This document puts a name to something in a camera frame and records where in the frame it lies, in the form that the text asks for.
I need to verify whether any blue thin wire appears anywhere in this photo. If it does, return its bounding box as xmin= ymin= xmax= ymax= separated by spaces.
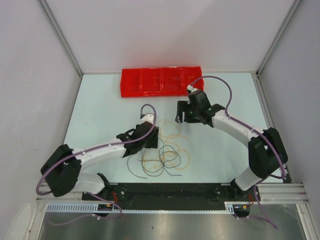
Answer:
xmin=159 ymin=143 xmax=183 ymax=177

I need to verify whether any aluminium corner post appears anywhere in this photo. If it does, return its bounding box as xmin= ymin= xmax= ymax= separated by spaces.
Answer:
xmin=255 ymin=0 xmax=303 ymax=77
xmin=36 ymin=0 xmax=84 ymax=79

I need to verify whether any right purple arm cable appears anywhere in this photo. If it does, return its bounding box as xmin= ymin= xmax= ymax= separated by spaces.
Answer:
xmin=191 ymin=75 xmax=287 ymax=230

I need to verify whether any brown thin wire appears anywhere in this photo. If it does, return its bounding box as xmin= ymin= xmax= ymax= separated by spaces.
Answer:
xmin=127 ymin=147 xmax=166 ymax=180

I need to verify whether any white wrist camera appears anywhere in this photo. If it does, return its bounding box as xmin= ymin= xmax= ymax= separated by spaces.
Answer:
xmin=140 ymin=113 xmax=155 ymax=124
xmin=186 ymin=84 xmax=198 ymax=94

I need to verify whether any right aluminium corner post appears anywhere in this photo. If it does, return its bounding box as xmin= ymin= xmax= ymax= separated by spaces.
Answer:
xmin=255 ymin=0 xmax=303 ymax=77

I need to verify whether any aluminium frame rail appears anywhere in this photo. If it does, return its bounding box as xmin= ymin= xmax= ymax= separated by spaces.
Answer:
xmin=36 ymin=183 xmax=309 ymax=204

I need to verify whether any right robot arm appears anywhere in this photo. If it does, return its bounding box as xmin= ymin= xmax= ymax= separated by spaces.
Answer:
xmin=175 ymin=88 xmax=288 ymax=201

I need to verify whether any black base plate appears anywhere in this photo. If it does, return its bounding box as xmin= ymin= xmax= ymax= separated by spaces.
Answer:
xmin=96 ymin=183 xmax=260 ymax=203

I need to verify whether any red compartment bin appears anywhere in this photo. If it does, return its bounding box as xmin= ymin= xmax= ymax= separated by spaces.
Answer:
xmin=120 ymin=66 xmax=203 ymax=98

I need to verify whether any grey slotted cable duct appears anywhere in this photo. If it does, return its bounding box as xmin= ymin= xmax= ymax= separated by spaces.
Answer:
xmin=46 ymin=202 xmax=234 ymax=215

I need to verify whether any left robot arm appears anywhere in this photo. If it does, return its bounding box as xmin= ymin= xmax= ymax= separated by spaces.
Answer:
xmin=36 ymin=121 xmax=159 ymax=200

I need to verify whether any left aluminium corner post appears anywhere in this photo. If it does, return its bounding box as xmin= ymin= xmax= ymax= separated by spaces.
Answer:
xmin=36 ymin=0 xmax=84 ymax=79

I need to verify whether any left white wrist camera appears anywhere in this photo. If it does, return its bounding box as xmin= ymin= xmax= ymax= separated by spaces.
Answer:
xmin=140 ymin=113 xmax=155 ymax=124

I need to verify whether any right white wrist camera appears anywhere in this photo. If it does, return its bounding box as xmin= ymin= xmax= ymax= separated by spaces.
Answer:
xmin=186 ymin=84 xmax=198 ymax=94

